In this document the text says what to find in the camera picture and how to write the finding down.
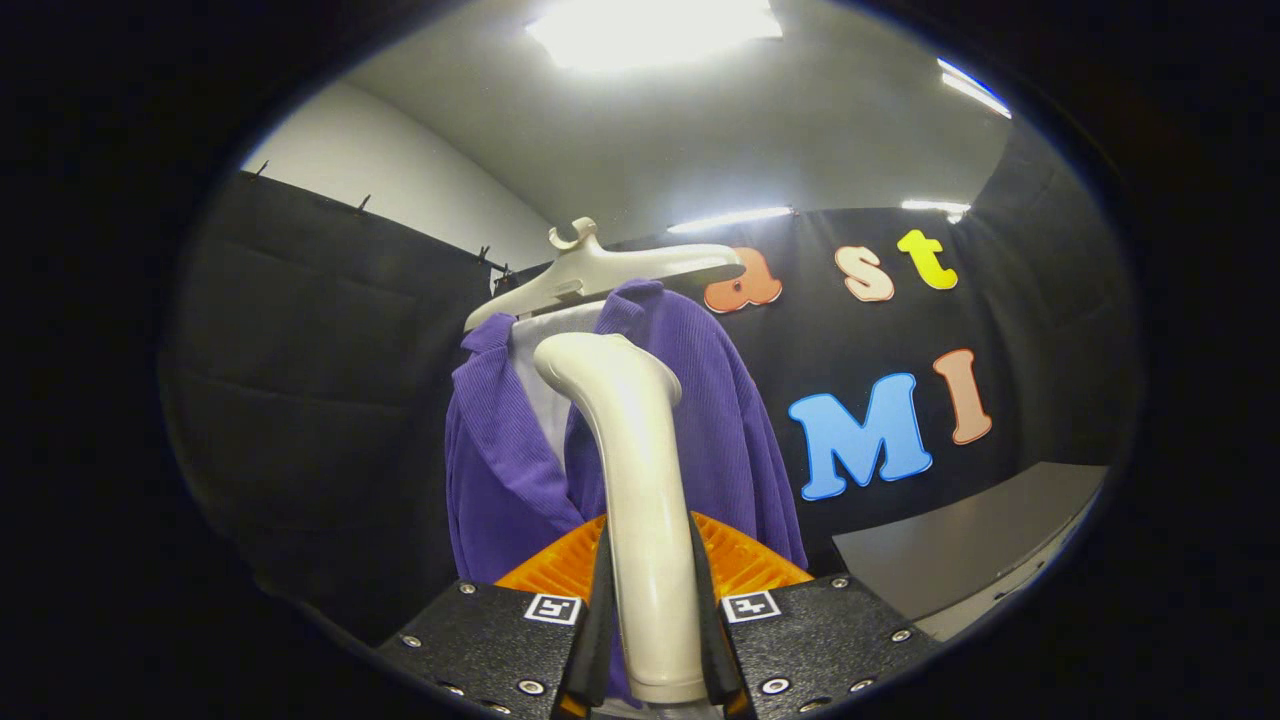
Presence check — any grey cabinet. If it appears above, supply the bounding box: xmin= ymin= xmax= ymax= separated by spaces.
xmin=832 ymin=461 xmax=1109 ymax=642

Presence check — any large ceiling light panel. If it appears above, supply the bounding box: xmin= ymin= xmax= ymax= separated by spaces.
xmin=527 ymin=0 xmax=783 ymax=73

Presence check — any white clothes hanger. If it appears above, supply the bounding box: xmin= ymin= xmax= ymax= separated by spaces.
xmin=463 ymin=217 xmax=746 ymax=333

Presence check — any long ceiling light strip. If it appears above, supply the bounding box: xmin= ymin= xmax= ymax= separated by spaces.
xmin=667 ymin=206 xmax=795 ymax=235

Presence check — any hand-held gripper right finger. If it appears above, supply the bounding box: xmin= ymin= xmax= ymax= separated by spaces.
xmin=686 ymin=512 xmax=943 ymax=720

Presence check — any purple corduroy jacket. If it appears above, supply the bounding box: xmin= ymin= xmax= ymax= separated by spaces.
xmin=445 ymin=279 xmax=809 ymax=701

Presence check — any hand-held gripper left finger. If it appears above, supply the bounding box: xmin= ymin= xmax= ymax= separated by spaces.
xmin=376 ymin=513 xmax=615 ymax=720

